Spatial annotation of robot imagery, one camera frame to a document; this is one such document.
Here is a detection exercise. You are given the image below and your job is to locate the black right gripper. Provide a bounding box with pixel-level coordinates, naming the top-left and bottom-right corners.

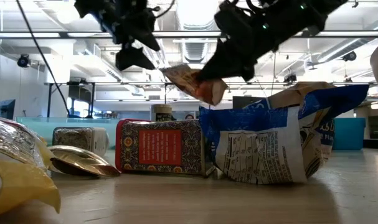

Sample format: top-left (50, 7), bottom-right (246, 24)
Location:
top-left (197, 0), bottom-right (329, 82)

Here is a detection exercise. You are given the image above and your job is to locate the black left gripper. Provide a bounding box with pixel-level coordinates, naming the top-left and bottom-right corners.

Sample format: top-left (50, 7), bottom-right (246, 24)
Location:
top-left (75, 0), bottom-right (161, 72)

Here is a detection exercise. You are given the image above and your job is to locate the orange taco seasoning packet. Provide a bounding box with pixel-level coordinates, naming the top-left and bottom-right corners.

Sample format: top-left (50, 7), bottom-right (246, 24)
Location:
top-left (159, 63), bottom-right (229, 106)

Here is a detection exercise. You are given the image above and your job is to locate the blue yellow ramen packet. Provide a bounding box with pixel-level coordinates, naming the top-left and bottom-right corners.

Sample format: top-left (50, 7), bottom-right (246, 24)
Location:
top-left (197, 81), bottom-right (371, 186)

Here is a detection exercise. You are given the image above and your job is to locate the smoked paprika tin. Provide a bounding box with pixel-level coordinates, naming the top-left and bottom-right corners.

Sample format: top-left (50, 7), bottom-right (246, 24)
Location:
top-left (115, 118), bottom-right (208, 177)

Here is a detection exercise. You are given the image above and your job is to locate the tall white-label spice jar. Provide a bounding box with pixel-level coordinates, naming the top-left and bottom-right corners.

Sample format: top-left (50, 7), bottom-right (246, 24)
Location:
top-left (52, 126), bottom-right (110, 157)

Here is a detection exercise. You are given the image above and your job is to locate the black monitor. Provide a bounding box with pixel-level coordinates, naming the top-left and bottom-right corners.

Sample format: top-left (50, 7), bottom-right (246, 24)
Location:
top-left (232, 95), bottom-right (270, 110)

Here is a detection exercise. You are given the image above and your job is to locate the jar with brown lid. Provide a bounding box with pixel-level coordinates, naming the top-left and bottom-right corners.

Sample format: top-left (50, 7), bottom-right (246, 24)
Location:
top-left (150, 103), bottom-right (174, 123)

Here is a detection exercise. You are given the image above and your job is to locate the black overhead crossbar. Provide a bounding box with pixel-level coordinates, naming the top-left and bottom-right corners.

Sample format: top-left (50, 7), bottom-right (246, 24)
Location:
top-left (0, 30), bottom-right (378, 39)

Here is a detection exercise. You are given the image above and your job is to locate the green translucent plastic bin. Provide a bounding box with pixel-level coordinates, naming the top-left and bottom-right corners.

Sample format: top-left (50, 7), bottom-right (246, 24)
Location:
top-left (16, 116), bottom-right (121, 151)

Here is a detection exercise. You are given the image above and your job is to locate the blue plastic bin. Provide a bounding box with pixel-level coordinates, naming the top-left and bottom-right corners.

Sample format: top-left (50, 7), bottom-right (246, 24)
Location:
top-left (333, 117), bottom-right (367, 151)

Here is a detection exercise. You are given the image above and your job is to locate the small dark monitor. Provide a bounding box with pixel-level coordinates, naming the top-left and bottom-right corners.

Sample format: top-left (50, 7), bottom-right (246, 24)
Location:
top-left (0, 98), bottom-right (17, 121)

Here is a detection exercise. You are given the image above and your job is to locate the silver ventilation duct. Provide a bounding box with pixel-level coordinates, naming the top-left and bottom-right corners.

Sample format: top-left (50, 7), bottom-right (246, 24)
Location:
top-left (176, 0), bottom-right (219, 65)

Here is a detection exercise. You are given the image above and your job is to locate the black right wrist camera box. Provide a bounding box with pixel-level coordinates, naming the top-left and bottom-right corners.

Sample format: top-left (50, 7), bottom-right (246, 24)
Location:
top-left (214, 1), bottom-right (252, 44)

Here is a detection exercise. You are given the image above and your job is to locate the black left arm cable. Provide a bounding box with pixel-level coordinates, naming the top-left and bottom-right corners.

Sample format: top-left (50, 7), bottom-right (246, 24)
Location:
top-left (16, 0), bottom-right (72, 118)

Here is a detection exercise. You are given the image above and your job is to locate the black metal frame stand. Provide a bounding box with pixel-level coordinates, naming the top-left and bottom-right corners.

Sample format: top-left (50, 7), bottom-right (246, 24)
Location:
top-left (44, 81), bottom-right (96, 119)

